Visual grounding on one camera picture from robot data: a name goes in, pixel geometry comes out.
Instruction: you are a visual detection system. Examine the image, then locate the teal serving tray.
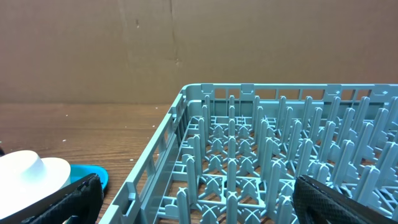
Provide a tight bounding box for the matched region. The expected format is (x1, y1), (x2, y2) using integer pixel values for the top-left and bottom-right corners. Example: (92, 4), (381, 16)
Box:
(68, 164), (109, 191)

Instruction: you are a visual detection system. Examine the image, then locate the grey dishwasher rack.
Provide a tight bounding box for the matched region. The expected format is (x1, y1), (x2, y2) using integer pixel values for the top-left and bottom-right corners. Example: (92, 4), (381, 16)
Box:
(101, 83), (397, 223)

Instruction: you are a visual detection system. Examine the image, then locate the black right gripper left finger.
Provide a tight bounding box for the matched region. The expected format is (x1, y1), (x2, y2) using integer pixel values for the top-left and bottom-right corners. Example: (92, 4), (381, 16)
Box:
(1, 173), (104, 223)

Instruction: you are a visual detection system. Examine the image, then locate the white cup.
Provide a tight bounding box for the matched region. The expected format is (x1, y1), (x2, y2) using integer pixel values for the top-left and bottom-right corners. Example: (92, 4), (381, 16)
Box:
(1, 150), (44, 185)

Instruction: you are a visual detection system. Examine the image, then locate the cream white bowl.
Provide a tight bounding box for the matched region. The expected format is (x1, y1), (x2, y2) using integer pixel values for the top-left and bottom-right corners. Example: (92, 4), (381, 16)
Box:
(1, 157), (71, 218)

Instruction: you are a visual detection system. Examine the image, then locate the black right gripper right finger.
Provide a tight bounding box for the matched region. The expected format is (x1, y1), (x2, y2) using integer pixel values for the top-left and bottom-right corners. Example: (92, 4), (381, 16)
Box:
(292, 175), (397, 224)

